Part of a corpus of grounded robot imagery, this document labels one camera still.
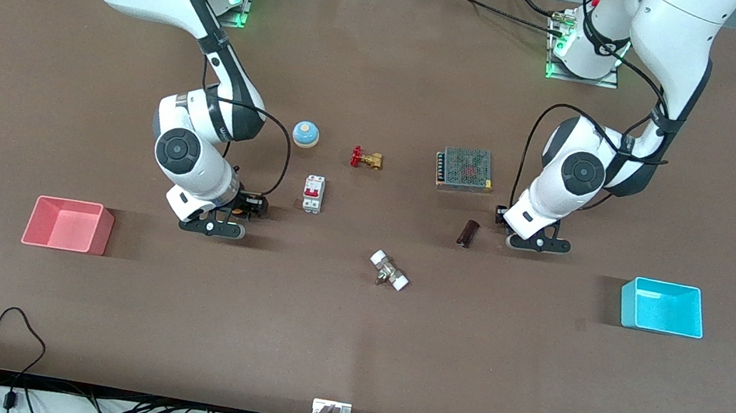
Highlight dark brown cylinder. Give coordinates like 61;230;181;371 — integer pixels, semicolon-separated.
454;218;481;250

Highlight white circuit breaker red lever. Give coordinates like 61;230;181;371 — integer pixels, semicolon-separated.
300;174;327;216

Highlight metal mesh power supply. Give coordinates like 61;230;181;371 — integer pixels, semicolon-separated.
432;144;499;197

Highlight blue round knob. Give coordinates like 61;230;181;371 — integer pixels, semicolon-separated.
290;118;323;151

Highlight brass valve red handwheel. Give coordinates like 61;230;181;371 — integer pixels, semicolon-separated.
349;146;386;173

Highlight brass fitting white caps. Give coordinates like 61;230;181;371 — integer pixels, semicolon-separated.
366;248;414;293

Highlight pink plastic box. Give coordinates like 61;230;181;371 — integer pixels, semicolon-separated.
21;193;118;258

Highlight cyan plastic box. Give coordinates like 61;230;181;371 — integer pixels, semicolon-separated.
615;274;710;341

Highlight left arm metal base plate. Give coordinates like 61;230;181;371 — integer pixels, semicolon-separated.
543;6;629;90

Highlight small metal bracket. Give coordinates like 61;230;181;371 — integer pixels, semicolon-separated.
311;398;354;413

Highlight black cable on table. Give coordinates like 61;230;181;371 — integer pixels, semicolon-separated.
409;0;571;37

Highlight black looped cable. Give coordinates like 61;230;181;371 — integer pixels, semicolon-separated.
0;305;52;406

